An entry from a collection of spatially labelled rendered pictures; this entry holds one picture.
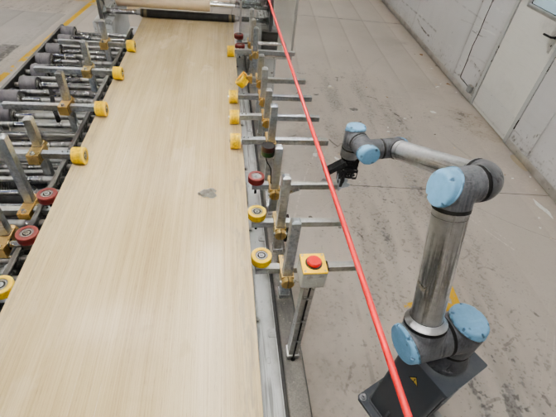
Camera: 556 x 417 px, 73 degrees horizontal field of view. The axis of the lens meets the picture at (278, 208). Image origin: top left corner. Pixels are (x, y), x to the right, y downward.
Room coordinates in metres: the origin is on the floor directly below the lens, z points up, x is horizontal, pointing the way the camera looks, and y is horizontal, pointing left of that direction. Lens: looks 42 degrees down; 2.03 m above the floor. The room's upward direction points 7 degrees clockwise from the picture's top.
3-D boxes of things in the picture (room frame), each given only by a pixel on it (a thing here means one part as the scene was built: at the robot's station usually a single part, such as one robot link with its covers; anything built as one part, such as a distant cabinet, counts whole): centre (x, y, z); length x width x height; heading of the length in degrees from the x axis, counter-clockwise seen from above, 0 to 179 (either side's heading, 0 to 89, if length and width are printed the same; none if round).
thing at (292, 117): (1.97, 0.07, 0.95); 0.50 x 0.04 x 0.04; 101
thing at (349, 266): (1.00, -0.15, 0.82); 0.43 x 0.03 x 0.04; 101
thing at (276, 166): (1.43, 0.03, 0.87); 0.03 x 0.03 x 0.48; 11
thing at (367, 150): (1.43, -0.35, 1.14); 0.12 x 0.12 x 0.09; 20
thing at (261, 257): (0.96, 0.04, 0.85); 0.08 x 0.08 x 0.11
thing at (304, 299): (0.68, -0.12, 0.93); 0.05 x 0.04 x 0.45; 11
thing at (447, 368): (0.82, -0.75, 0.65); 0.19 x 0.19 x 0.10
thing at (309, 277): (0.69, -0.12, 1.18); 0.07 x 0.07 x 0.08; 11
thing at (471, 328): (0.81, -0.74, 0.79); 0.17 x 0.15 x 0.18; 110
